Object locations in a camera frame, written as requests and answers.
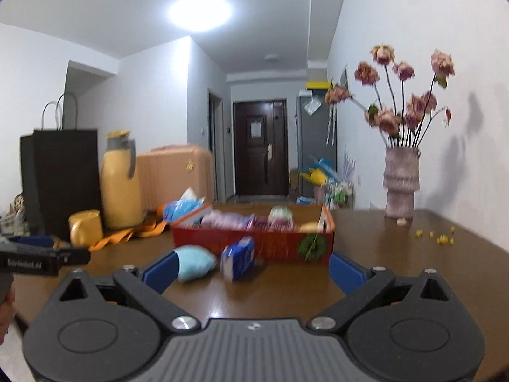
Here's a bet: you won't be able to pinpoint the cluttered small trinkets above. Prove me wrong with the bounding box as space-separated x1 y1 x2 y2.
0 193 30 235

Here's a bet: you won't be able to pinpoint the grey interior door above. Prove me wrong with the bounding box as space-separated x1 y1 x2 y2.
208 91 223 203

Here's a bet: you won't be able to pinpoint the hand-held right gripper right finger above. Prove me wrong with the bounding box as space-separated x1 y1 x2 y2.
306 252 452 332

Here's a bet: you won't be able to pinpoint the blue and yellow bags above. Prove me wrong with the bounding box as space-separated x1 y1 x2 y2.
299 157 338 186

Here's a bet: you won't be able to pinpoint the grey tall cabinet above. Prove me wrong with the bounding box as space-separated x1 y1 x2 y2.
296 91 338 176

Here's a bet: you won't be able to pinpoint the light blue soft pouch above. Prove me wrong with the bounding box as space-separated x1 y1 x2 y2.
174 245 217 283

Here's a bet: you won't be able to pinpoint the pink ribbed suitcase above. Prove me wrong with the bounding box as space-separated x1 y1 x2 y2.
136 144 215 212

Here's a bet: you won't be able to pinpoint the large blue tissue pack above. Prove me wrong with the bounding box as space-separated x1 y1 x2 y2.
162 187 207 222

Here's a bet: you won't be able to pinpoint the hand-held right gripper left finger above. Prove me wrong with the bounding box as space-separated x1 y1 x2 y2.
58 250 201 334

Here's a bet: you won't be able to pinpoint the lilac feathery decoration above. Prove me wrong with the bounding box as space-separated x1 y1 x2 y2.
343 147 356 180

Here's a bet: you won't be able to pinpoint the orange strap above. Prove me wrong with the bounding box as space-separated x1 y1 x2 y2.
88 219 170 252

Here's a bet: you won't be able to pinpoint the scattered yellow crumbs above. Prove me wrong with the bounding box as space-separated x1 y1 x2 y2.
415 227 456 244

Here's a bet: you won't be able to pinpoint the pink ribbed vase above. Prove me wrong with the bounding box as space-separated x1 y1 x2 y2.
383 146 421 219

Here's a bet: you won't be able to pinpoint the large bright ceiling light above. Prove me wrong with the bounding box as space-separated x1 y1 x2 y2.
167 0 233 32

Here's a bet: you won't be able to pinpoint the lilac fluffy cloth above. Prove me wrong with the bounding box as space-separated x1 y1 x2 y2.
203 212 255 230

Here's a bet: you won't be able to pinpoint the yellow round container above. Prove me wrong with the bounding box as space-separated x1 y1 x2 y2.
68 209 104 247

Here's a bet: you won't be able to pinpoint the black paper bag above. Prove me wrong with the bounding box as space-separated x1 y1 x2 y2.
20 91 100 235

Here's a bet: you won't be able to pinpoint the dark brown entrance door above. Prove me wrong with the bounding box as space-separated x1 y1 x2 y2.
233 101 289 197

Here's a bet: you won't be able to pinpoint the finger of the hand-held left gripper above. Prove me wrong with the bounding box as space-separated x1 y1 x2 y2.
7 236 54 248
56 247 91 266

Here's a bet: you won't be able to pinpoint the person's left hand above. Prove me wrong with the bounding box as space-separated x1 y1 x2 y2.
0 286 17 343

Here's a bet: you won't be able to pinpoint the wire cart with supplies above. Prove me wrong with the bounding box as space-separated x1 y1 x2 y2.
326 181 354 209

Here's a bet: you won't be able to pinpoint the small blue tissue packet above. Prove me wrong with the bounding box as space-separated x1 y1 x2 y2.
220 237 255 281

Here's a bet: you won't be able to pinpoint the bunch of dried pink roses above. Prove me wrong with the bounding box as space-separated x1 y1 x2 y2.
324 44 456 148

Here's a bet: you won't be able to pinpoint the yellow thermos jug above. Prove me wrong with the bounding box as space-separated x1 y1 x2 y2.
99 129 144 230

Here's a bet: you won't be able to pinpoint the red cardboard box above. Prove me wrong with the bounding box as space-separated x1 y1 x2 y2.
171 203 335 264

